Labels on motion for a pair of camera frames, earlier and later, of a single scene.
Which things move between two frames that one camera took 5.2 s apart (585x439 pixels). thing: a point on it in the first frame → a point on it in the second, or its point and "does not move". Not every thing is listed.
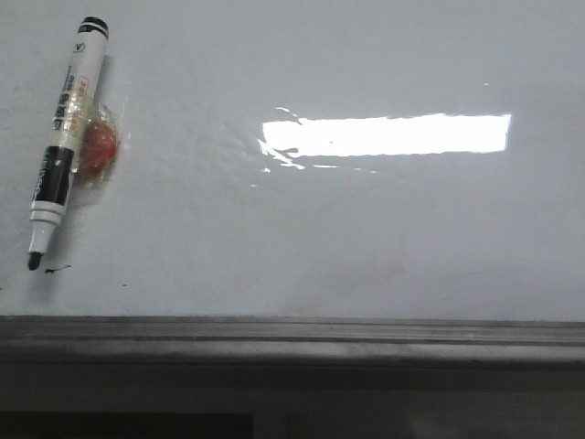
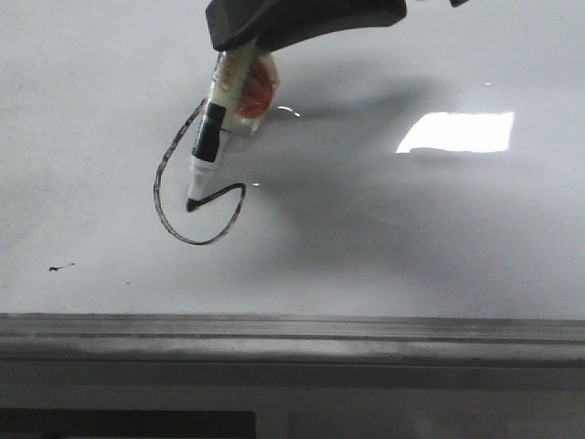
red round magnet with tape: [100, 147] → [258, 88]
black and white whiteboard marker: [53, 189] → [231, 75]
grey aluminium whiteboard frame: [37, 338] does not move
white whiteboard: [322, 160] does not move
